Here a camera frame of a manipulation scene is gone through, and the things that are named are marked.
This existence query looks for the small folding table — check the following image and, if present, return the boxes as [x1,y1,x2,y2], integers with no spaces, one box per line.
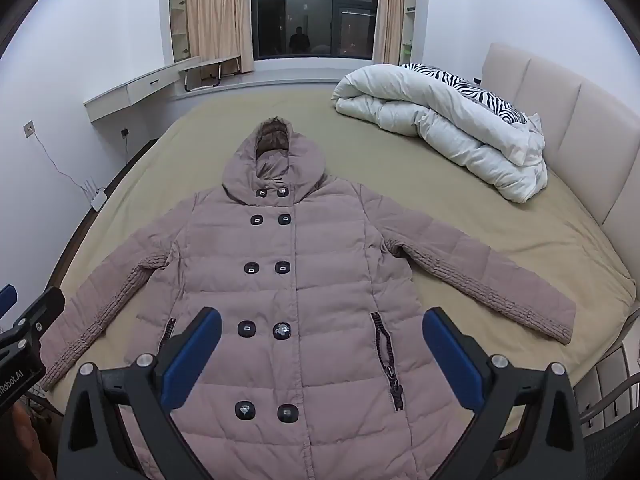
[179,57,241,92]

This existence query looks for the white nightstand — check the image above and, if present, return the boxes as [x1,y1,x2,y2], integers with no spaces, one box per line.
[575,345,633,431]

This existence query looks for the white wall shelves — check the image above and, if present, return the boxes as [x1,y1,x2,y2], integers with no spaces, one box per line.
[400,0,418,66]

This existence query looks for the thin grey cable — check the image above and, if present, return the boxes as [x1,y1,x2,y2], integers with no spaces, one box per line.
[30,130,96,196]

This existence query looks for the dark wicker chair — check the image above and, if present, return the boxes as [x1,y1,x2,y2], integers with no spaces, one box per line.
[580,375,640,480]

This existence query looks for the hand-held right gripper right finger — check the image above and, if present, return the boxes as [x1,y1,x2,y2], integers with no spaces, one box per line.
[422,306,586,480]

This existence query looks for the white folded duvet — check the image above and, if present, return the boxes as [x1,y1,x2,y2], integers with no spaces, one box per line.
[331,64,548,204]

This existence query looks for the bed with khaki sheet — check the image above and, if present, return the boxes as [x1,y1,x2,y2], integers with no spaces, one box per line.
[42,87,638,441]

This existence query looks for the dark window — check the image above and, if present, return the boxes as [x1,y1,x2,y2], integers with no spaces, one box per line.
[250,0,383,61]

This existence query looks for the white router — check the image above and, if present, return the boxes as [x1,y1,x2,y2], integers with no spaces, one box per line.
[82,177,108,212]

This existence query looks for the beige padded headboard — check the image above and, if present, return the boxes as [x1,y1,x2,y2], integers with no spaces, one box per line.
[480,42,640,281]

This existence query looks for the white open shelf cabinet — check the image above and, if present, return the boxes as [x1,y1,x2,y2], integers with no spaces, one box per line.
[167,0,193,61]

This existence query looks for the white wall desk with drawer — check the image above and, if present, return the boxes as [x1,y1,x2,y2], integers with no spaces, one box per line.
[83,55,201,122]

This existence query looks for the beige curtain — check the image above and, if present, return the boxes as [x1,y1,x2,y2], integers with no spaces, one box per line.
[185,0,256,75]
[372,0,408,67]

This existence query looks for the zebra print pillow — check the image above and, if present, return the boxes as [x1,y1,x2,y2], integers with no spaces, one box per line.
[400,62,530,126]

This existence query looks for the mauve hooded puffer coat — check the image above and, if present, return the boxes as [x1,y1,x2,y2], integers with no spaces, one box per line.
[39,117,577,480]

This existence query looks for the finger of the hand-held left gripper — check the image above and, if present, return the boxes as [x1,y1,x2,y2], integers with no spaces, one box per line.
[0,286,66,347]
[0,284,19,319]

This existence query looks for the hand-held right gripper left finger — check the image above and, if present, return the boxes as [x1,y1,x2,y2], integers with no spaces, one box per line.
[56,306,223,480]

